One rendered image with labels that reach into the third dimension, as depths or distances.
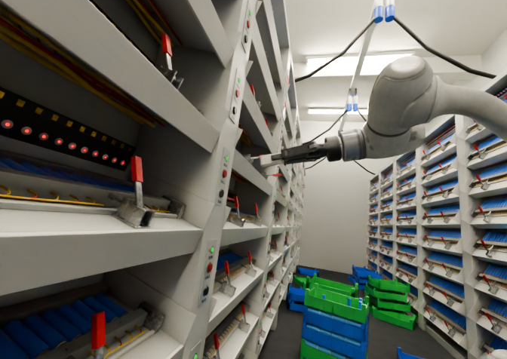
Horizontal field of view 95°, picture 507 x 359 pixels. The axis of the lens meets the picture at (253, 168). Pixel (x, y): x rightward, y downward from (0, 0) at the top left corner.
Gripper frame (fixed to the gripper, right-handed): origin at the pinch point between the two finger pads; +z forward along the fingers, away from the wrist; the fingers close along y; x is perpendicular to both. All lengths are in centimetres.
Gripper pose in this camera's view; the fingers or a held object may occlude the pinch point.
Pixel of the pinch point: (271, 159)
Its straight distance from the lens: 72.6
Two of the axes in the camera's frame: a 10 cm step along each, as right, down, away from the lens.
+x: -1.1, -9.6, 2.6
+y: 2.4, 2.3, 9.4
